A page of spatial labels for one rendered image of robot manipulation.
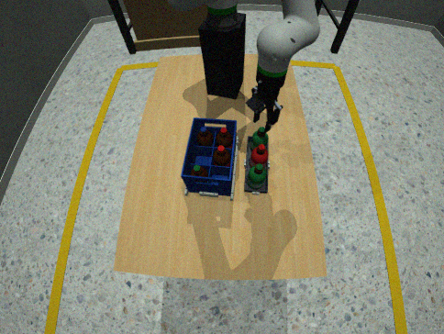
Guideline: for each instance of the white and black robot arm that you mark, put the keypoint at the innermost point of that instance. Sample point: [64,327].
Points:
[277,43]

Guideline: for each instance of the red cola bottle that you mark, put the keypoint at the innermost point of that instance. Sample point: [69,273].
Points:
[259,155]

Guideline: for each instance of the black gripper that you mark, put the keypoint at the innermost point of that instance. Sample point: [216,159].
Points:
[272,116]

